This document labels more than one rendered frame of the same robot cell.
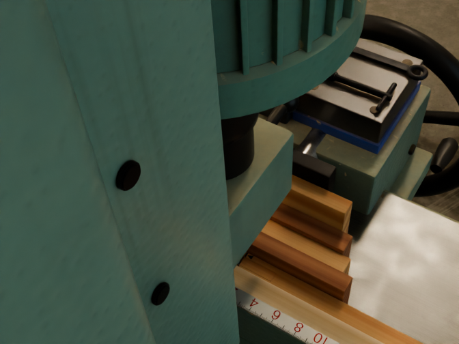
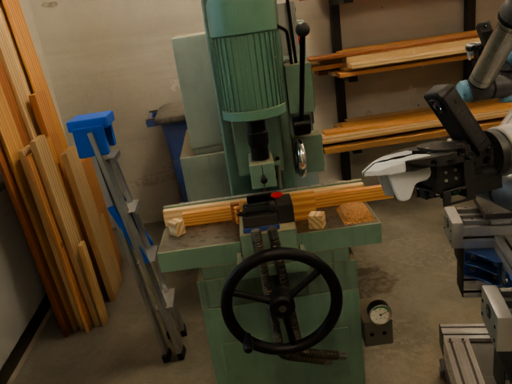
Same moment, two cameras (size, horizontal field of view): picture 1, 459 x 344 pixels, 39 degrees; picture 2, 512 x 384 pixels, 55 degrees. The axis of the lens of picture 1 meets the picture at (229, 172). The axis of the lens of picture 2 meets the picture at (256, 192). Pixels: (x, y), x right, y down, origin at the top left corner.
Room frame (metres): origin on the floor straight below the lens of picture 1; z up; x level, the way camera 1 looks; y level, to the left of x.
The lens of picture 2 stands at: (1.37, -0.79, 1.45)
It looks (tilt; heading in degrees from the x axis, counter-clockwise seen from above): 20 degrees down; 144
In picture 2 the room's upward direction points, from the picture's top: 8 degrees counter-clockwise
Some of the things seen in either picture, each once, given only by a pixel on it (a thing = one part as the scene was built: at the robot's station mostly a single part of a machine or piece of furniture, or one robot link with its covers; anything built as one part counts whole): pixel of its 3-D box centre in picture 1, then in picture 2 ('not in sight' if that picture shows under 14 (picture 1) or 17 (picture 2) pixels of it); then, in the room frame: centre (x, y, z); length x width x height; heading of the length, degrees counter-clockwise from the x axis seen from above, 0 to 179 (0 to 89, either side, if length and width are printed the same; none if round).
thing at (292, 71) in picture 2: not in sight; (299, 87); (0.22, 0.26, 1.23); 0.09 x 0.08 x 0.15; 144
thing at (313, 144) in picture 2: not in sight; (308, 152); (0.24, 0.24, 1.02); 0.09 x 0.07 x 0.12; 54
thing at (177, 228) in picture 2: not in sight; (177, 227); (0.19, -0.24, 0.92); 0.04 x 0.03 x 0.04; 7
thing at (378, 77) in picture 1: (337, 79); (267, 211); (0.46, -0.11, 0.99); 0.13 x 0.11 x 0.06; 54
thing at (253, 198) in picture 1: (205, 210); (263, 171); (0.29, 0.02, 1.03); 0.14 x 0.07 x 0.09; 144
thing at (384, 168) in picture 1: (335, 134); (268, 237); (0.45, -0.11, 0.92); 0.15 x 0.13 x 0.09; 54
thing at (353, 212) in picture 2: not in sight; (354, 209); (0.51, 0.15, 0.91); 0.12 x 0.09 x 0.03; 144
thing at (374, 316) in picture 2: not in sight; (379, 314); (0.62, 0.09, 0.65); 0.06 x 0.04 x 0.08; 54
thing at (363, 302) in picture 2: not in sight; (373, 321); (0.57, 0.14, 0.58); 0.12 x 0.08 x 0.08; 144
